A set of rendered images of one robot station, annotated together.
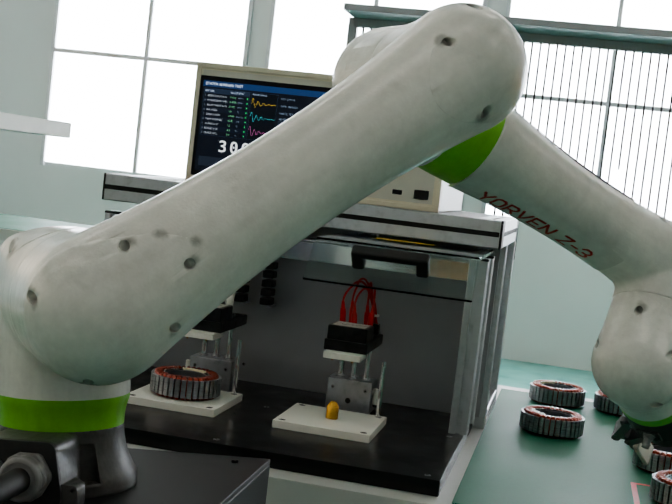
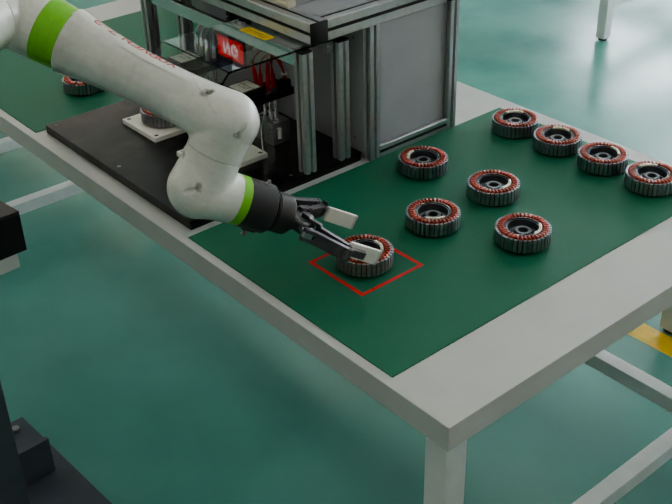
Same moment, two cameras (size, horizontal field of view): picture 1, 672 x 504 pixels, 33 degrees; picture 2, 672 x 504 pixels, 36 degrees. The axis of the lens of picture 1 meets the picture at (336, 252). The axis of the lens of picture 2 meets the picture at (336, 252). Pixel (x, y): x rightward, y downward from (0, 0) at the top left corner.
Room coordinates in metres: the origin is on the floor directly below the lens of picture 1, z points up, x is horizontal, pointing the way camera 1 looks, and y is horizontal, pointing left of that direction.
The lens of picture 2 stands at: (0.23, -1.56, 1.84)
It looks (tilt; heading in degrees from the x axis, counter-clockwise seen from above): 32 degrees down; 39
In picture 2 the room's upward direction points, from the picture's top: 2 degrees counter-clockwise
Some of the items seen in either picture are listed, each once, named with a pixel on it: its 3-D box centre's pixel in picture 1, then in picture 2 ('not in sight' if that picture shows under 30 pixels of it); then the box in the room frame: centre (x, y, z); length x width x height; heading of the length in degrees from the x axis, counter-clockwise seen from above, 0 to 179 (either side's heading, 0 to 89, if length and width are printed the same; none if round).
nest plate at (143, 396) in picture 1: (184, 397); (164, 121); (1.79, 0.21, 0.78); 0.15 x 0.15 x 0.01; 78
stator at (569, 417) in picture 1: (551, 421); (423, 162); (1.99, -0.41, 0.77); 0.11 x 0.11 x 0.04
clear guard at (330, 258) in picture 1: (405, 263); (238, 56); (1.73, -0.11, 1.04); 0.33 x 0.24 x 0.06; 168
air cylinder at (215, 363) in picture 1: (214, 371); not in sight; (1.93, 0.18, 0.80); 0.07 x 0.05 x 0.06; 78
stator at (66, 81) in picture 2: not in sight; (83, 82); (1.86, 0.59, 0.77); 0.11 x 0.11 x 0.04
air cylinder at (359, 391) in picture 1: (351, 393); (271, 127); (1.88, -0.05, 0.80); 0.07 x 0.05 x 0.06; 78
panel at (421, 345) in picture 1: (305, 305); (274, 52); (2.02, 0.04, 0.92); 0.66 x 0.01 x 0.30; 78
